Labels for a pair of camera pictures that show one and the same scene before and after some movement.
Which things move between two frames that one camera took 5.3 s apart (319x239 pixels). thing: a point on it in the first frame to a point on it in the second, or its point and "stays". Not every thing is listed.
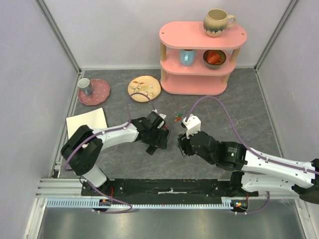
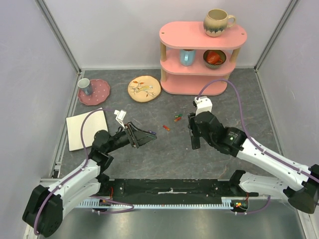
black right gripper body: (184, 145) to (193, 128)
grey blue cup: (83, 83) stays
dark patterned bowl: (223, 57) stays
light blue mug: (187, 57) stays
